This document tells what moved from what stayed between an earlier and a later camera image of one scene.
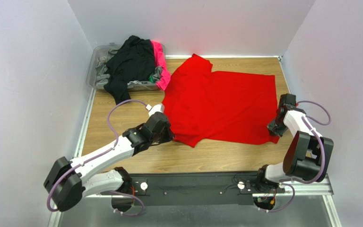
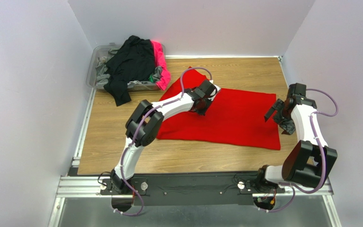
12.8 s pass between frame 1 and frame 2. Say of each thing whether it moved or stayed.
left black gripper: moved
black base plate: stayed
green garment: stayed
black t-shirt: stayed
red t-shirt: moved
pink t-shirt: stayed
